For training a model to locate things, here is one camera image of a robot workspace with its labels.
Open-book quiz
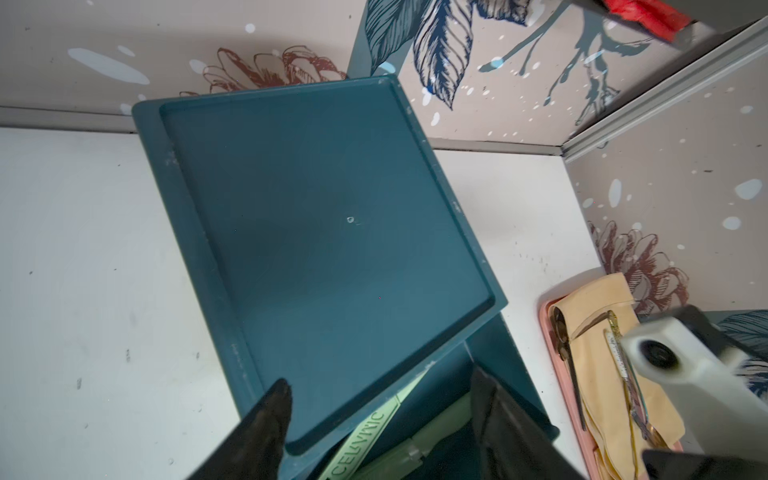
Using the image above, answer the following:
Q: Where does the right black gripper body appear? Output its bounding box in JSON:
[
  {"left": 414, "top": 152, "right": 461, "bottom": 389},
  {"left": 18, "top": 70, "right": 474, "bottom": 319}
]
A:
[{"left": 642, "top": 449, "right": 767, "bottom": 480}]

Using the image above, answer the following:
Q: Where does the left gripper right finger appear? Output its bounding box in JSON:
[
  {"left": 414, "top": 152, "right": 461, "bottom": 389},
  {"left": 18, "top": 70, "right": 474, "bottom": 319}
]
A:
[{"left": 470, "top": 367, "right": 582, "bottom": 480}]

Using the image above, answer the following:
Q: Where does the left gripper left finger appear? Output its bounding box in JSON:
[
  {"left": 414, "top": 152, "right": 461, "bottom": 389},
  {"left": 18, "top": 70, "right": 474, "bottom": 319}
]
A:
[{"left": 189, "top": 379, "right": 293, "bottom": 479}]

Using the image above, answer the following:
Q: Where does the green fruit knife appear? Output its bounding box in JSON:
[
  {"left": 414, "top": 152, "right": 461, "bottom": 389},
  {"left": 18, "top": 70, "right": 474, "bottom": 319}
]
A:
[
  {"left": 353, "top": 393, "right": 471, "bottom": 479},
  {"left": 319, "top": 373, "right": 425, "bottom": 480}
]

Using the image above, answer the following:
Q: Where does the teal yellow drawer cabinet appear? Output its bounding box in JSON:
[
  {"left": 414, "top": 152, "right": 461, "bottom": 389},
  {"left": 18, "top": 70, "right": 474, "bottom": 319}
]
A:
[{"left": 132, "top": 76, "right": 559, "bottom": 479}]

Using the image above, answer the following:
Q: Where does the silver cutlery knife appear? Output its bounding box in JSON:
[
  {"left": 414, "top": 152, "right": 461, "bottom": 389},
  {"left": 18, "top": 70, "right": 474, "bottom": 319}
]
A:
[{"left": 604, "top": 325, "right": 658, "bottom": 446}]

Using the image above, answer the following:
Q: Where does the pink tray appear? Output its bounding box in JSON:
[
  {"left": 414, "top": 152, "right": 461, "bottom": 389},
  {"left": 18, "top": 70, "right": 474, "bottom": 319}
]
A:
[{"left": 538, "top": 293, "right": 685, "bottom": 480}]

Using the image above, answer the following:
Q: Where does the gold spoon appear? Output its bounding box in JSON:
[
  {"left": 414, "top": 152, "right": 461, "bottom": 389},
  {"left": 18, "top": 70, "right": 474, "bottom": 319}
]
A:
[{"left": 549, "top": 307, "right": 587, "bottom": 431}]

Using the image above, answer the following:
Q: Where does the red Chuba chips bag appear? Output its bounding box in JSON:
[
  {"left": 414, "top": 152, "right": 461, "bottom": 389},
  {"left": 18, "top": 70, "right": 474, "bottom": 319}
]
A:
[{"left": 602, "top": 0, "right": 693, "bottom": 42}]

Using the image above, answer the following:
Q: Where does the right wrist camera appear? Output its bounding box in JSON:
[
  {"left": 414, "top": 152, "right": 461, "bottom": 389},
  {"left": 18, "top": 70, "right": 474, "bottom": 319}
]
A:
[{"left": 620, "top": 305, "right": 767, "bottom": 462}]

